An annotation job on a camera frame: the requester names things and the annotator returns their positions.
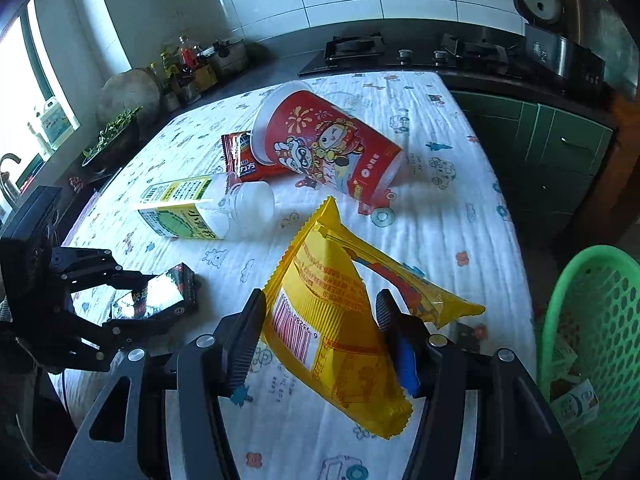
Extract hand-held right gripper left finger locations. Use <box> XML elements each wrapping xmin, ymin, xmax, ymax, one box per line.
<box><xmin>59</xmin><ymin>288</ymin><xmax>268</xmax><ymax>480</ymax></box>

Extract printed white tablecloth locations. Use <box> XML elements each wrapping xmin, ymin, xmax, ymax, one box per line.
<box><xmin>50</xmin><ymin>71</ymin><xmax>538</xmax><ymax>480</ymax></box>

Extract black rice cooker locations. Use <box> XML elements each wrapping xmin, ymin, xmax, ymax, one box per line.
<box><xmin>509</xmin><ymin>0</ymin><xmax>606</xmax><ymax>92</ymax></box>

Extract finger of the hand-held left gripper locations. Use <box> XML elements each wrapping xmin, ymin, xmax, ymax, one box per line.
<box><xmin>30</xmin><ymin>305</ymin><xmax>168</xmax><ymax>374</ymax></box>
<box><xmin>49</xmin><ymin>246</ymin><xmax>161</xmax><ymax>293</ymax></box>

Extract red snack packet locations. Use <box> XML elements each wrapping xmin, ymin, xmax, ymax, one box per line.
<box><xmin>221</xmin><ymin>131</ymin><xmax>288</xmax><ymax>182</ymax></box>

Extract cluster of condiment bottles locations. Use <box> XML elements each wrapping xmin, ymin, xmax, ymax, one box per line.
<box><xmin>157</xmin><ymin>35</ymin><xmax>221</xmax><ymax>106</ymax></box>

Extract green kitchen cabinets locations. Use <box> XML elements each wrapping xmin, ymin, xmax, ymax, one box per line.
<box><xmin>447</xmin><ymin>87</ymin><xmax>618</xmax><ymax>241</ymax></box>

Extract clear plastic bottle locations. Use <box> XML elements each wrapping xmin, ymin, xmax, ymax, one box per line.
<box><xmin>136</xmin><ymin>172</ymin><xmax>276</xmax><ymax>242</ymax></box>

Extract red printed paper cup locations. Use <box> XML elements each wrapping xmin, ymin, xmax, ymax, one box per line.
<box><xmin>250</xmin><ymin>81</ymin><xmax>406</xmax><ymax>202</ymax></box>

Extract metal pot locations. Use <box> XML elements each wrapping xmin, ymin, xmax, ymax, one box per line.
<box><xmin>207</xmin><ymin>39</ymin><xmax>251</xmax><ymax>75</ymax></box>

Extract black gas stove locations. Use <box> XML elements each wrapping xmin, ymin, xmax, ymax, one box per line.
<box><xmin>299</xmin><ymin>31</ymin><xmax>531</xmax><ymax>81</ymax></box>

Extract green plastic basket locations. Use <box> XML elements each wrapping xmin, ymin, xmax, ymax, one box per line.
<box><xmin>536</xmin><ymin>245</ymin><xmax>640</xmax><ymax>480</ymax></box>

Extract round wooden cutting board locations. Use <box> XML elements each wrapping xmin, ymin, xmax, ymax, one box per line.
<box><xmin>96</xmin><ymin>67</ymin><xmax>163</xmax><ymax>128</ymax></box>

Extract metal faucet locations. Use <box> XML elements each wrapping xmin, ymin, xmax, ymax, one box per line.
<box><xmin>0</xmin><ymin>152</ymin><xmax>23</xmax><ymax>201</ymax></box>

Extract bowl of green vegetables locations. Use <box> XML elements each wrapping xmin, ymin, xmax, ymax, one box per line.
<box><xmin>81</xmin><ymin>105</ymin><xmax>146</xmax><ymax>173</ymax></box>

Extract window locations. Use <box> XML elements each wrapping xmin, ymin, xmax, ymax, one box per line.
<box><xmin>0</xmin><ymin>0</ymin><xmax>83</xmax><ymax>211</ymax></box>

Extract yellow snack packet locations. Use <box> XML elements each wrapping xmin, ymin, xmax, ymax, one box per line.
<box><xmin>262</xmin><ymin>196</ymin><xmax>487</xmax><ymax>440</ymax></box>

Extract dark shiny snack packet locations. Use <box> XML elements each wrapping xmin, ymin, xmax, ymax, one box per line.
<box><xmin>110</xmin><ymin>262</ymin><xmax>202</xmax><ymax>322</ymax></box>

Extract white green detergent bottle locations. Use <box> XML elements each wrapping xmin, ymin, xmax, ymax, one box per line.
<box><xmin>40</xmin><ymin>96</ymin><xmax>71</xmax><ymax>143</ymax></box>

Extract wooden glass door cabinet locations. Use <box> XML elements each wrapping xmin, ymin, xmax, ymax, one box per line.
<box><xmin>555</xmin><ymin>0</ymin><xmax>636</xmax><ymax>106</ymax></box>

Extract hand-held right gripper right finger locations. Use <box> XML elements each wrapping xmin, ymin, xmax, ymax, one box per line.
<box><xmin>375</xmin><ymin>288</ymin><xmax>582</xmax><ymax>480</ymax></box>

